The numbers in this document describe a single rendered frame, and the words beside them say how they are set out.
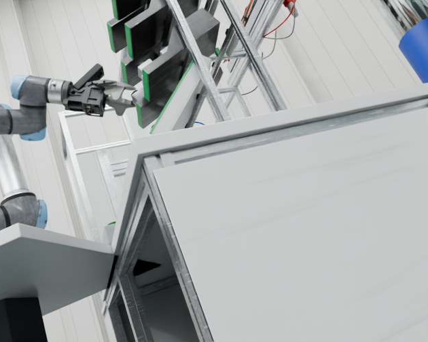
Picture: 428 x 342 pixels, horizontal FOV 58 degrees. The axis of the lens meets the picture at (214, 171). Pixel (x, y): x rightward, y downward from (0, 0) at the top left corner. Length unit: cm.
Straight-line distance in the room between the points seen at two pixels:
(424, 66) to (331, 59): 360
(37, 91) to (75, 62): 446
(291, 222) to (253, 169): 11
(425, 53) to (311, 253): 89
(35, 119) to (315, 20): 436
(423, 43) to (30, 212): 137
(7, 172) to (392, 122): 122
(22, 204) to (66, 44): 464
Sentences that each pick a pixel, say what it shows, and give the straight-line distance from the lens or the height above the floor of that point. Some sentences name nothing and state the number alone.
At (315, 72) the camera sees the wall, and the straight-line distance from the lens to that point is 484.
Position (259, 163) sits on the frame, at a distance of 66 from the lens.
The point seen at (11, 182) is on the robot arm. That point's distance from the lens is 151.
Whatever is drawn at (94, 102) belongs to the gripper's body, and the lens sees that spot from 120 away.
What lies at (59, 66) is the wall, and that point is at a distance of 580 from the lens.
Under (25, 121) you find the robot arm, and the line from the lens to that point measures 127.
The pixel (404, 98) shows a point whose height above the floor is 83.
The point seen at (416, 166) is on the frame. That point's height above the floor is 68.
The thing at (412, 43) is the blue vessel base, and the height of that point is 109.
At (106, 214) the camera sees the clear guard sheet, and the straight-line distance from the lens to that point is 278.
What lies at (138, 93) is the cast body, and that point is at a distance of 123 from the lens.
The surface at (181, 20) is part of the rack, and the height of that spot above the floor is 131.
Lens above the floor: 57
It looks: 19 degrees up
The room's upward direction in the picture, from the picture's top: 23 degrees counter-clockwise
